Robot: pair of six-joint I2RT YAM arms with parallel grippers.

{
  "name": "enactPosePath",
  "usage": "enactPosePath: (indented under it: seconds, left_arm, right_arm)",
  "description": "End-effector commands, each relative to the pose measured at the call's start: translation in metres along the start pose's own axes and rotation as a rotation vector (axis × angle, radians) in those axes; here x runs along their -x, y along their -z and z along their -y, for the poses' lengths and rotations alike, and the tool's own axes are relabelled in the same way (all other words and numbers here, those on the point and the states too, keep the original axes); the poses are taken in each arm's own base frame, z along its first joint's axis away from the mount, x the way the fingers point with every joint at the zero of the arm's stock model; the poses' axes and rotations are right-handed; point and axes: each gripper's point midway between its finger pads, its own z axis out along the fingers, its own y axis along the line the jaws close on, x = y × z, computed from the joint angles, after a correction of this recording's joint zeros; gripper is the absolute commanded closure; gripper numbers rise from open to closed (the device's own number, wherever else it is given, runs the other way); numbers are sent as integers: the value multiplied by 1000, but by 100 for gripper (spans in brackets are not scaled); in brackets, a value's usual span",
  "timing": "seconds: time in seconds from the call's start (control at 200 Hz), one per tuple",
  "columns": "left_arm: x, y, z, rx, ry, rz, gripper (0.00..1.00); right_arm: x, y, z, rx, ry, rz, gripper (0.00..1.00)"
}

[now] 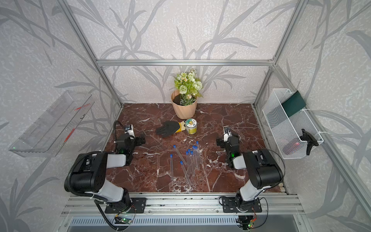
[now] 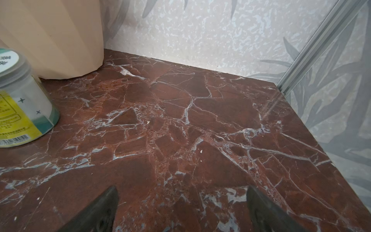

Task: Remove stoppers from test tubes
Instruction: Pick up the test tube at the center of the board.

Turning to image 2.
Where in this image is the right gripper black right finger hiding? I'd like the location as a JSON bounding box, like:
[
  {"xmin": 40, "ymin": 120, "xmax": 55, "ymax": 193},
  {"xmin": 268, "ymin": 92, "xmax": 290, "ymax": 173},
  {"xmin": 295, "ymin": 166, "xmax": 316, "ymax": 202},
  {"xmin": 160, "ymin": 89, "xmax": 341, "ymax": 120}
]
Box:
[{"xmin": 246, "ymin": 186, "xmax": 307, "ymax": 232}]

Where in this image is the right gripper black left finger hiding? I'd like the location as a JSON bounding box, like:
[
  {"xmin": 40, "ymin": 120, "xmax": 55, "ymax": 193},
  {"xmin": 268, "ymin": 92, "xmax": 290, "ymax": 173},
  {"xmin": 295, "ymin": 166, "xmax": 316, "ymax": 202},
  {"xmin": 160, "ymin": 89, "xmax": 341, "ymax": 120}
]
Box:
[{"xmin": 58, "ymin": 186, "xmax": 119, "ymax": 232}]

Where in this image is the green yellow labelled round tin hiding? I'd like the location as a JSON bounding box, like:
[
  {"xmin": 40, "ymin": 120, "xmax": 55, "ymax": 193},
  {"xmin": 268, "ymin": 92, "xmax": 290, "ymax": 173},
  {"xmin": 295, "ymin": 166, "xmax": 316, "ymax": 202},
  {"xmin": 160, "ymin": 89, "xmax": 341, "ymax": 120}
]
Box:
[{"xmin": 1, "ymin": 48, "xmax": 60, "ymax": 148}]

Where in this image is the aluminium frame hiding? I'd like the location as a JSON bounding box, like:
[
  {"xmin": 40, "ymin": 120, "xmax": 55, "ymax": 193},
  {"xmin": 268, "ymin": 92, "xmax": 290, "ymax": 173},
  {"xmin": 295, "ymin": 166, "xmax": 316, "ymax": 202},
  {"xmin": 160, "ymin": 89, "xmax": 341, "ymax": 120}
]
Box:
[{"xmin": 277, "ymin": 0, "xmax": 368, "ymax": 96}]

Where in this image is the beige ribbed flower pot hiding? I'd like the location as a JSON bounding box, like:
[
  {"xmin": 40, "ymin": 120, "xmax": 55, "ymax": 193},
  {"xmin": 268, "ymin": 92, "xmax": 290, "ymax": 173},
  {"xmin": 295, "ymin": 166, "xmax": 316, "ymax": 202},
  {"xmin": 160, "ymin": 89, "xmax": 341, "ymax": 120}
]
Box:
[{"xmin": 1, "ymin": 1, "xmax": 104, "ymax": 79}]

